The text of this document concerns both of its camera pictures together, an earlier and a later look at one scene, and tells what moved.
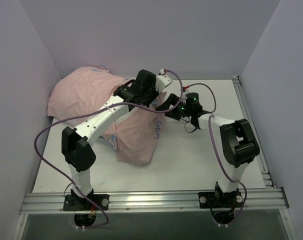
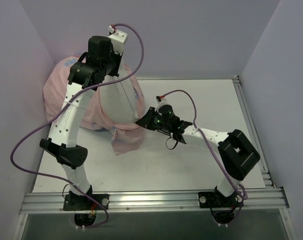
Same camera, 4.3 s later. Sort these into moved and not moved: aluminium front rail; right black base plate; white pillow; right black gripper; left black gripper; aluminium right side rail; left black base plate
Moved: white pillow; left black gripper; right black gripper
Not moved: aluminium front rail; left black base plate; right black base plate; aluminium right side rail
